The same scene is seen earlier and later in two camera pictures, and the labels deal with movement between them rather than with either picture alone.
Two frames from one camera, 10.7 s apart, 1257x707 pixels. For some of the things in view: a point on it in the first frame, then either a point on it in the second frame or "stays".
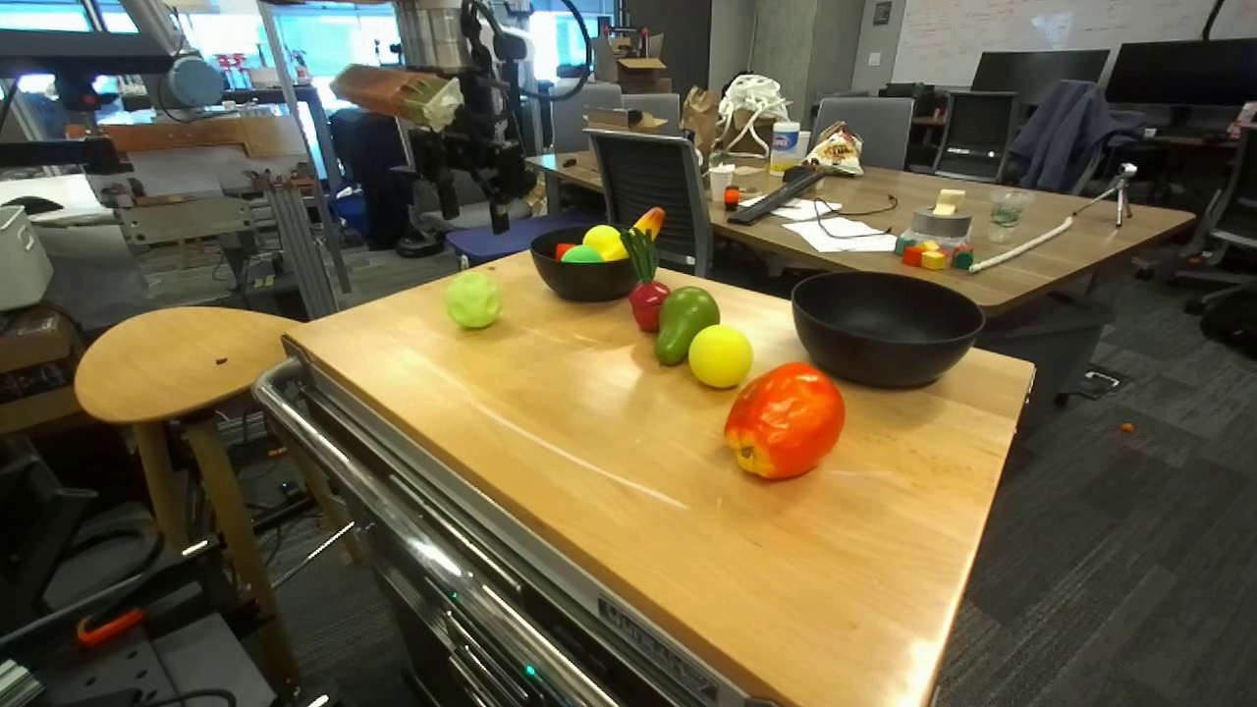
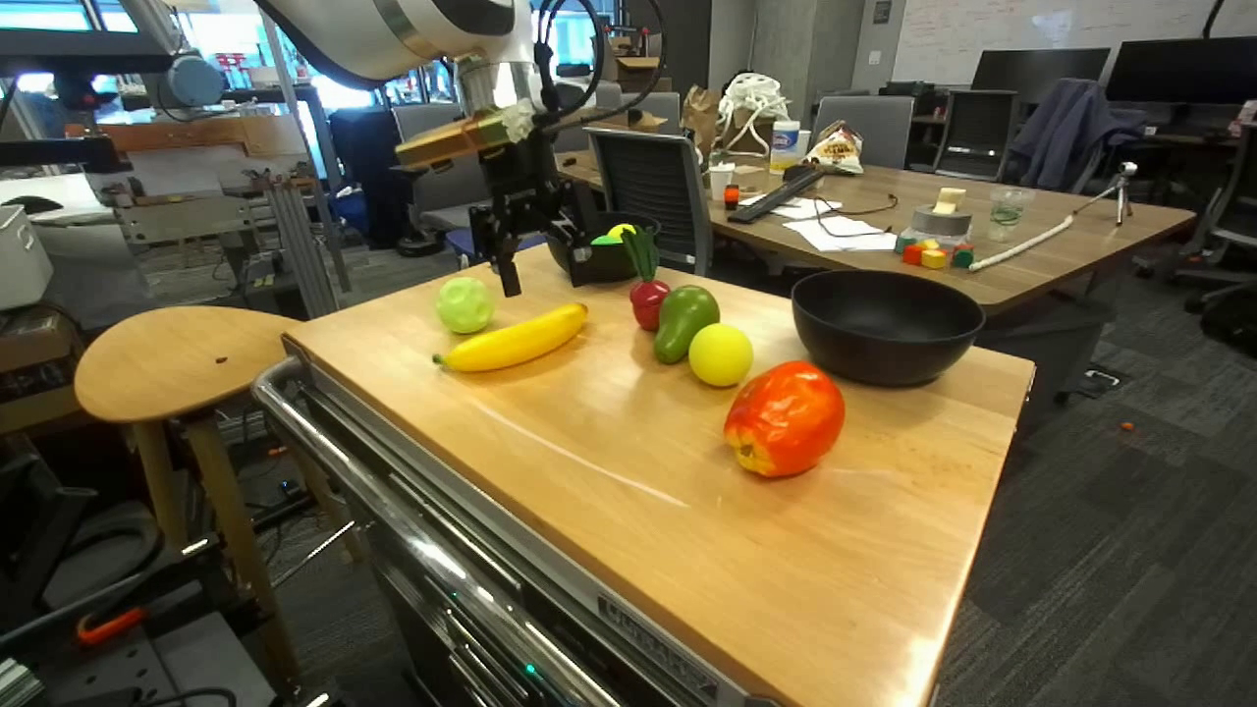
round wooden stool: [162, 374] stays
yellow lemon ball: [718, 357] stays
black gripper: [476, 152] -> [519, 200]
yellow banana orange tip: [648, 223] -> [515, 346]
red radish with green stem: [648, 298] stays
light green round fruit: [474, 299] stays
